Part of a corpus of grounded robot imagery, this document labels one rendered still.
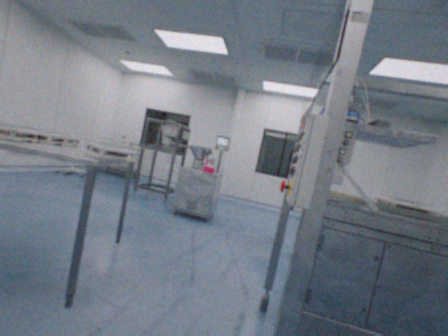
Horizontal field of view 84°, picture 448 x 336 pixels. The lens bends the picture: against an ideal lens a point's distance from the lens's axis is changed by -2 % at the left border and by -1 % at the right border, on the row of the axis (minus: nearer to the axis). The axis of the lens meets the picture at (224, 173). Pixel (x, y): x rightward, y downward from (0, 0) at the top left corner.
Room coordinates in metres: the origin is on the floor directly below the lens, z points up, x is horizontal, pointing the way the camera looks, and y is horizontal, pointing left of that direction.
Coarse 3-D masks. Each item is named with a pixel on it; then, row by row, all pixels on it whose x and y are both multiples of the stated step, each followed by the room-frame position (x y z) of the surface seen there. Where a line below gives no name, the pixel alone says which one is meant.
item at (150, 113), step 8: (152, 112) 7.05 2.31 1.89; (160, 112) 7.01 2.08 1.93; (168, 112) 6.97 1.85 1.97; (144, 120) 7.08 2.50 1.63; (168, 120) 6.97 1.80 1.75; (176, 120) 6.93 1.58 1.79; (184, 120) 6.89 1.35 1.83; (144, 128) 7.08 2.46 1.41; (152, 128) 7.04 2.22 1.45; (152, 136) 7.03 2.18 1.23; (160, 136) 6.99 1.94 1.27; (160, 144) 6.98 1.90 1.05; (168, 144) 6.94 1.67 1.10; (184, 144) 6.86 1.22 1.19
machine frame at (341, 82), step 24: (360, 0) 0.77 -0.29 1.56; (360, 24) 0.77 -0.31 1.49; (360, 48) 0.77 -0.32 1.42; (336, 72) 0.78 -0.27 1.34; (336, 96) 0.77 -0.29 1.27; (408, 96) 1.67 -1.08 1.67; (432, 96) 1.60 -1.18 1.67; (336, 120) 0.77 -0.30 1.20; (336, 144) 0.77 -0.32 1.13; (288, 216) 1.72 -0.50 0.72; (312, 216) 0.77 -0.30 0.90; (312, 240) 0.77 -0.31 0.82; (312, 264) 0.77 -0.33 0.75; (264, 288) 1.73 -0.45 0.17; (288, 288) 0.78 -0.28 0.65; (288, 312) 0.77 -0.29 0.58
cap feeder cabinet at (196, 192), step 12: (180, 168) 3.91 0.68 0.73; (192, 168) 4.05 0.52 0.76; (180, 180) 3.90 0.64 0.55; (192, 180) 3.87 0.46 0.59; (204, 180) 3.84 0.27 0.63; (216, 180) 3.83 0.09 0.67; (180, 192) 3.89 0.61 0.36; (192, 192) 3.86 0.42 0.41; (204, 192) 3.83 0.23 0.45; (216, 192) 4.03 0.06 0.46; (180, 204) 3.89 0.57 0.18; (192, 204) 3.86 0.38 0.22; (204, 204) 3.82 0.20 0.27; (216, 204) 4.26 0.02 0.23; (204, 216) 3.83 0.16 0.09
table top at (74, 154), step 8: (0, 144) 1.27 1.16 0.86; (8, 144) 1.28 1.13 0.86; (16, 144) 1.31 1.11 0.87; (24, 144) 1.39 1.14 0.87; (32, 144) 1.48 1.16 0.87; (40, 144) 1.59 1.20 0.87; (56, 144) 1.85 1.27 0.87; (24, 152) 1.29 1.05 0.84; (32, 152) 1.30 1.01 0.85; (40, 152) 1.30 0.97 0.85; (48, 152) 1.31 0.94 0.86; (56, 152) 1.33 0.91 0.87; (64, 152) 1.42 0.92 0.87; (72, 152) 1.52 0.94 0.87; (80, 152) 1.62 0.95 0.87; (64, 160) 1.32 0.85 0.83; (72, 160) 1.33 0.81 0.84; (80, 160) 1.33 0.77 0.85; (88, 160) 1.34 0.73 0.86; (96, 160) 1.36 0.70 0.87; (104, 160) 1.45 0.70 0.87; (112, 160) 1.60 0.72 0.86; (136, 160) 2.38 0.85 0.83
